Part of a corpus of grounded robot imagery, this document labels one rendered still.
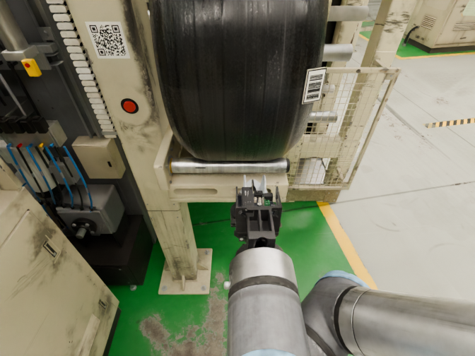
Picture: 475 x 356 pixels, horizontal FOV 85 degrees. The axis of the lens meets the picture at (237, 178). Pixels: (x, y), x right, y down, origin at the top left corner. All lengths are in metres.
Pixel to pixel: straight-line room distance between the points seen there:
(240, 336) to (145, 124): 0.61
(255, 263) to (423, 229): 1.81
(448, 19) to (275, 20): 4.80
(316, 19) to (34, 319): 1.00
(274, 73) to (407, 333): 0.38
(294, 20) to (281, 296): 0.39
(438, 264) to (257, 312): 1.71
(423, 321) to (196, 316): 1.24
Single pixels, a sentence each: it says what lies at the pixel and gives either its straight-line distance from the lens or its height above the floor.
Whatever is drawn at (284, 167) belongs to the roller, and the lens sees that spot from 0.75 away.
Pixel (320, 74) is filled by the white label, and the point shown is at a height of 1.22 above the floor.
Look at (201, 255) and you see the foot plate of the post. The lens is 1.61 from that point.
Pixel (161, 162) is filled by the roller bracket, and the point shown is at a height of 0.95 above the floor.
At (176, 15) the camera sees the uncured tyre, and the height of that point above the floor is 1.30.
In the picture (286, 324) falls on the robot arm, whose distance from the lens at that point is 0.31.
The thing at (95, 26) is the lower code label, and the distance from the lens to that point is 0.71.
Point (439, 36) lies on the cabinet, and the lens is 5.23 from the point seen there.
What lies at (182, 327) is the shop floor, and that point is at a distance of 1.48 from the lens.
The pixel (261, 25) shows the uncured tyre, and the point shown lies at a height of 1.29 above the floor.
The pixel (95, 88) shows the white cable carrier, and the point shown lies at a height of 1.10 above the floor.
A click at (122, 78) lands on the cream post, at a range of 0.73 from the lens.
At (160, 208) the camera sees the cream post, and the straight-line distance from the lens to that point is 1.03.
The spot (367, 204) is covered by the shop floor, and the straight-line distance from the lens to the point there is 2.05.
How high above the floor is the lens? 1.40
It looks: 44 degrees down
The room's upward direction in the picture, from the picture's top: straight up
